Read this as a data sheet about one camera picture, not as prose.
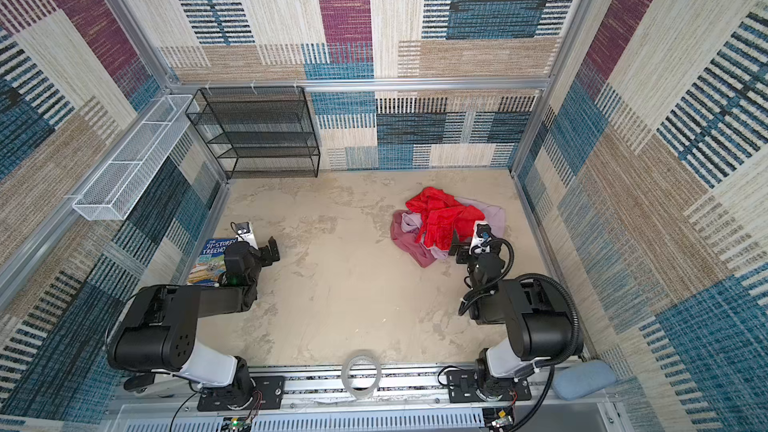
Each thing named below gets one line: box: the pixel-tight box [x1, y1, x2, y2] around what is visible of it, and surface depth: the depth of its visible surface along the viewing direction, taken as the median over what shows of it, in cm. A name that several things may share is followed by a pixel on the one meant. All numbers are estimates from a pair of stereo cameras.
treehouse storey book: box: [187, 238, 238, 286], surface depth 96 cm
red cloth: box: [405, 187, 485, 251], surface depth 96 cm
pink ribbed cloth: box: [390, 209, 436, 269], surface depth 98 cm
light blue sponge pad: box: [552, 360, 617, 401], surface depth 74 cm
